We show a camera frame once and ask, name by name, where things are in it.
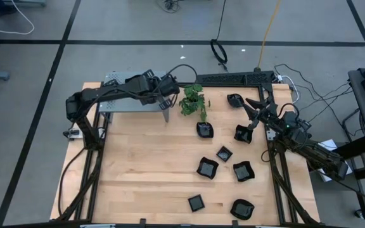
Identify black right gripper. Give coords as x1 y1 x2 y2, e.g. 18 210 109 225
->
241 97 286 130

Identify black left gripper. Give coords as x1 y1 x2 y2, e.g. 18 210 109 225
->
138 68 173 111

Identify small square black mini plate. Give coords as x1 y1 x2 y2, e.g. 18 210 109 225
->
215 145 234 163
187 194 206 213

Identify grey perforated metal shelf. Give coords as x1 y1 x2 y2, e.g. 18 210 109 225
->
98 71 170 124

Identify black perforated box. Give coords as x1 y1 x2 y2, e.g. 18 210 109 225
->
196 70 276 87

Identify green potted plant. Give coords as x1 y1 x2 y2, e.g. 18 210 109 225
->
178 83 211 122

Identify white paper sheet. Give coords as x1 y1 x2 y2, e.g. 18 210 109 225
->
315 139 354 183

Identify black desk crossbar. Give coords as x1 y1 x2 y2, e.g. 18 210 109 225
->
334 135 365 161

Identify grey metal floor bar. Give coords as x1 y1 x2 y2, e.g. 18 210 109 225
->
3 0 47 8

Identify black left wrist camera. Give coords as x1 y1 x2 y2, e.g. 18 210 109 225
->
160 75 181 98

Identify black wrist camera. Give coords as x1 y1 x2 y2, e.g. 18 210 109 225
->
160 75 181 98
280 110 302 129

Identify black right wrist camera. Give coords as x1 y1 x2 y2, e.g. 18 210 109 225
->
280 110 302 129

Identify black left wrist camera cable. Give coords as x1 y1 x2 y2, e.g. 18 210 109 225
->
152 63 199 96

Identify white power cable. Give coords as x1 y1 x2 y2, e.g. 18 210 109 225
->
276 74 300 105

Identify black coiled hanging cable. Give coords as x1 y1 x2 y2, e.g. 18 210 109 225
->
210 0 229 72

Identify black floor cables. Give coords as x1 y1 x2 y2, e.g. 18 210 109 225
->
273 63 361 127

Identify yellow hanging cable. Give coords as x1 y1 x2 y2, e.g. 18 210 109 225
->
257 0 282 72

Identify tangled black cable bundle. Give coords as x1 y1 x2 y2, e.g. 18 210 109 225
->
155 0 181 14

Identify white floor cable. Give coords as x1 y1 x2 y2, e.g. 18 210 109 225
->
0 0 35 35

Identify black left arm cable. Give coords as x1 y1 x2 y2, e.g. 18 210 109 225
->
57 146 87 219

